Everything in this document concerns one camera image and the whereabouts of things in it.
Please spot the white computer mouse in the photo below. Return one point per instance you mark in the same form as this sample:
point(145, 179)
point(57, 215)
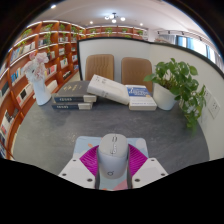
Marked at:
point(112, 156)

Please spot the short orange wooden shelf unit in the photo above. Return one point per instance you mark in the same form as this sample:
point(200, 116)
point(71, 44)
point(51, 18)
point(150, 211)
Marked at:
point(113, 31)

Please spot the dark hardcover book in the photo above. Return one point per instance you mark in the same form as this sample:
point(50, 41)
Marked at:
point(71, 91)
point(68, 106)

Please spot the thick white book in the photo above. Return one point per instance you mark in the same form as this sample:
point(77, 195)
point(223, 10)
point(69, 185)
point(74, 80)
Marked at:
point(106, 88)

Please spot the long orange wooden bookshelf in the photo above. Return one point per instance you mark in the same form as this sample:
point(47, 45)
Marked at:
point(20, 76)

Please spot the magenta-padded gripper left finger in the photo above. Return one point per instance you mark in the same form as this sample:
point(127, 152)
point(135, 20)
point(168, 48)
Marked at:
point(76, 171)

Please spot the green plant in white pot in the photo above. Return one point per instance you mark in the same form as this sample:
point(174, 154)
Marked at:
point(165, 96)

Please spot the blue-covered white book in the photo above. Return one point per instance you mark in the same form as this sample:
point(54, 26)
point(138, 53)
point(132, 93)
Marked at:
point(141, 98)

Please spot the multi-bulb ceiling lamp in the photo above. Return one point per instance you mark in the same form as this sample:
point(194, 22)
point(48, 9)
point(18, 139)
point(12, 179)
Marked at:
point(114, 17)

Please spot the pastel printed mouse pad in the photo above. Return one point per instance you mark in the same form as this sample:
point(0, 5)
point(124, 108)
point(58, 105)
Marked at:
point(85, 143)

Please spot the large window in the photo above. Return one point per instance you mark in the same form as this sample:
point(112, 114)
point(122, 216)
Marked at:
point(198, 46)

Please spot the white wall socket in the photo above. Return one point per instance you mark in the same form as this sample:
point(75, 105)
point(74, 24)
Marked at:
point(207, 96)
point(214, 108)

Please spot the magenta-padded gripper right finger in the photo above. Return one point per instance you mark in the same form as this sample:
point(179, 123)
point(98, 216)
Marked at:
point(150, 170)

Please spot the tan upholstered chair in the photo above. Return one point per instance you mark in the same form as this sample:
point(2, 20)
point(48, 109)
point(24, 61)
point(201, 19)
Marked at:
point(136, 71)
point(100, 66)

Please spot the white vase with pink flowers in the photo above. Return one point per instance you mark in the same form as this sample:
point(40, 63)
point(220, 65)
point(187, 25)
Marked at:
point(41, 93)

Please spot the recessed ceiling lights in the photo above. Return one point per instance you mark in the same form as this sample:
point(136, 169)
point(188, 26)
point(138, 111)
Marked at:
point(53, 6)

